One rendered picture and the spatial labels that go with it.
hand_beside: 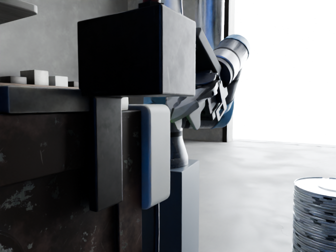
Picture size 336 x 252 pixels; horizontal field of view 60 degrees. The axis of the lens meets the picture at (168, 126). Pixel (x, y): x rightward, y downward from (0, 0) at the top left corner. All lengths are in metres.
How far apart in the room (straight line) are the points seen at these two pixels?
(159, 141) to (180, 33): 0.16
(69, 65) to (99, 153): 4.67
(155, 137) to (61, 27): 4.64
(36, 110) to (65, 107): 0.03
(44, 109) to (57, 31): 4.65
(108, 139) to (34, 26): 4.42
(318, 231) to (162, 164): 0.88
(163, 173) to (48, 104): 0.19
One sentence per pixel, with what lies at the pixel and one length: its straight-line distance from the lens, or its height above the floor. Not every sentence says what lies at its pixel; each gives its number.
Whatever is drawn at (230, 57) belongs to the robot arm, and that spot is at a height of 0.72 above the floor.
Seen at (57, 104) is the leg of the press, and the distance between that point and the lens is 0.27.
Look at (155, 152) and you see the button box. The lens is 0.37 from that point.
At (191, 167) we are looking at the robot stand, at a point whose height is 0.44.
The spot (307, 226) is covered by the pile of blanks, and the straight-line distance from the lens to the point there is 1.21.
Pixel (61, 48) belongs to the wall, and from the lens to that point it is 4.90.
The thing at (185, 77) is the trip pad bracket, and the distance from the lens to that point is 0.26.
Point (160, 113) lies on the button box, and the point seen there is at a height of 0.62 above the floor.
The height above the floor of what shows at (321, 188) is 0.32.
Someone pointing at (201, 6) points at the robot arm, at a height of 0.90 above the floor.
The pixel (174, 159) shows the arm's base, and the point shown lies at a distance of 0.82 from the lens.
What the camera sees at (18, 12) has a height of 0.77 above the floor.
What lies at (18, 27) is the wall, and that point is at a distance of 4.56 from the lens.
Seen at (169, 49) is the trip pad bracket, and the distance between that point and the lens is 0.24.
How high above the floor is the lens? 0.63
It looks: 4 degrees down
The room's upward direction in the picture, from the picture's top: straight up
